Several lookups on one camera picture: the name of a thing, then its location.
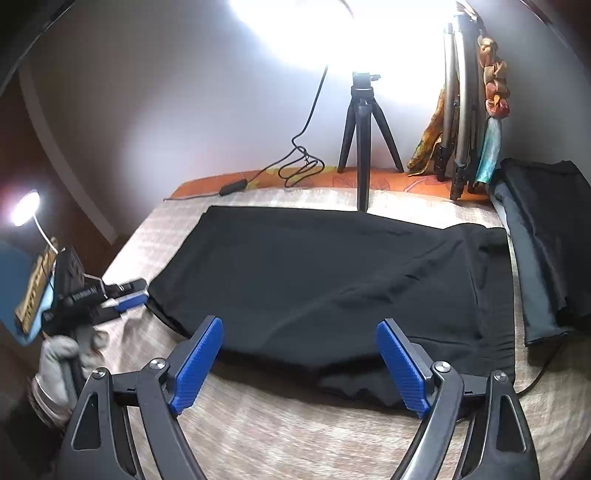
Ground white ring light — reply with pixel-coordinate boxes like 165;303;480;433
228;1;453;76

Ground left gloved hand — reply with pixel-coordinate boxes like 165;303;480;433
31;329;109;428

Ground orange patterned bed sheet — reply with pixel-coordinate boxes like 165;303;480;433
168;164;491;204

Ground small white desk lamp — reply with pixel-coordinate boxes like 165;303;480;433
10;189;58;254

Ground stacked folded dark clothes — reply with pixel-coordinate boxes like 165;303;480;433
490;158;590;346

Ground orange scrunchie garland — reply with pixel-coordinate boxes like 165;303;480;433
477;35;510;120

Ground black sport pants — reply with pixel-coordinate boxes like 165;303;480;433
148;206;515;408

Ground black power cable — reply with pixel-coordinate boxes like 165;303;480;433
163;66;330;202

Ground black inline power adapter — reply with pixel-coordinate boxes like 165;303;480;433
218;179;249;197

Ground black camera tripod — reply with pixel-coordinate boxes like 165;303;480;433
337;72;404;212

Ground yellow orange hanging cloth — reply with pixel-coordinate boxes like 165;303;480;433
407;88;446;176

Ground folded silver stand legs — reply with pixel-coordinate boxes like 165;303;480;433
434;1;483;201

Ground teal hanging cloth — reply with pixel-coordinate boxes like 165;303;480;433
475;117;502;184

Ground checkered beige bed blanket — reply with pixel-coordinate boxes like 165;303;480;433
102;188;590;479

